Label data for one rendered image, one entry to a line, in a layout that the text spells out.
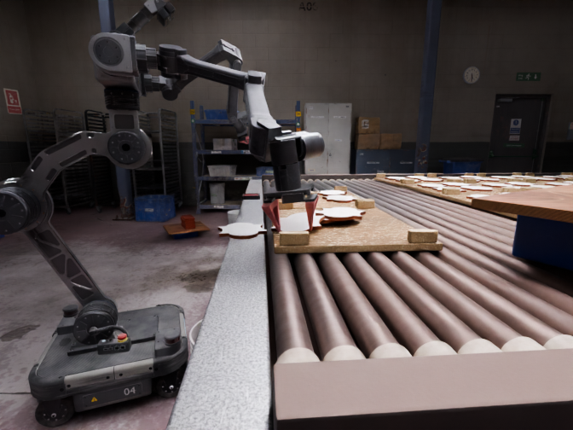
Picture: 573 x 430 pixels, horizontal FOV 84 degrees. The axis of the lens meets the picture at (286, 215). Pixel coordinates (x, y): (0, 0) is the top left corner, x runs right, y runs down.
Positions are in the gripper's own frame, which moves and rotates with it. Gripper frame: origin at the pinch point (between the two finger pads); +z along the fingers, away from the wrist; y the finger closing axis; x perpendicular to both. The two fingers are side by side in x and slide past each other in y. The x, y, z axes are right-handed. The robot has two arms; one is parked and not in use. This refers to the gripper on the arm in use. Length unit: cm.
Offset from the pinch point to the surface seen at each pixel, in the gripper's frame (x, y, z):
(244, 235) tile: -0.1, 12.7, 1.2
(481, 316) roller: 27.2, -30.2, 4.4
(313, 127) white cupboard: -504, 80, -12
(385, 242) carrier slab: 2.1, -19.6, 3.8
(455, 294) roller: 21.4, -28.6, 4.6
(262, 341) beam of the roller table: 38.7, -5.0, 0.3
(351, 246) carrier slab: 5.6, -12.9, 3.0
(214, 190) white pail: -448, 262, 71
